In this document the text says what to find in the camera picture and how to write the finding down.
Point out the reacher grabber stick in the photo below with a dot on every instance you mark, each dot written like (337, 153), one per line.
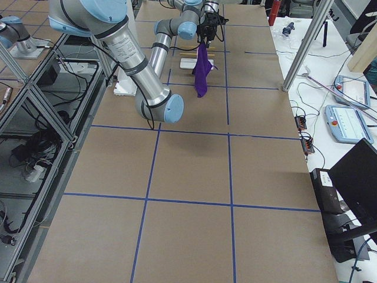
(330, 88)

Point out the teach pendant tablet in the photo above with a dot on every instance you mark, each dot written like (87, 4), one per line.
(347, 124)
(354, 90)

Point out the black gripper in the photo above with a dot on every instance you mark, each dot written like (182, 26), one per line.
(210, 24)

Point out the teach pendant tablet near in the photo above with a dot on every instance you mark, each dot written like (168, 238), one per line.
(347, 124)

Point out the purple towel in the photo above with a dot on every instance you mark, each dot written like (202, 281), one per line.
(201, 70)

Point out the red cylinder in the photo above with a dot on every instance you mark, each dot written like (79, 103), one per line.
(274, 12)

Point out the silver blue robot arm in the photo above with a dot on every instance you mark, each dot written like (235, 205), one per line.
(108, 21)
(210, 6)

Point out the clear plastic bag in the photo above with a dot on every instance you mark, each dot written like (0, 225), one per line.
(294, 40)

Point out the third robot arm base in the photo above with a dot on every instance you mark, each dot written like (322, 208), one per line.
(16, 38)

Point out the wooden rack rod near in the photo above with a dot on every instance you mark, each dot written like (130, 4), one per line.
(192, 54)

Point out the black monitor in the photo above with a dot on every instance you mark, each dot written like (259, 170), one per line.
(354, 177)

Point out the aluminium frame post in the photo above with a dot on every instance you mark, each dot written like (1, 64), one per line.
(312, 31)

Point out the white towel rack base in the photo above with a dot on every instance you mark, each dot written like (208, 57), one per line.
(188, 63)

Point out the black box device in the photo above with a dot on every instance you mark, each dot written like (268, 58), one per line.
(326, 195)

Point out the teach pendant tablet far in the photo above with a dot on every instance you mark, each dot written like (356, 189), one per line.
(354, 90)

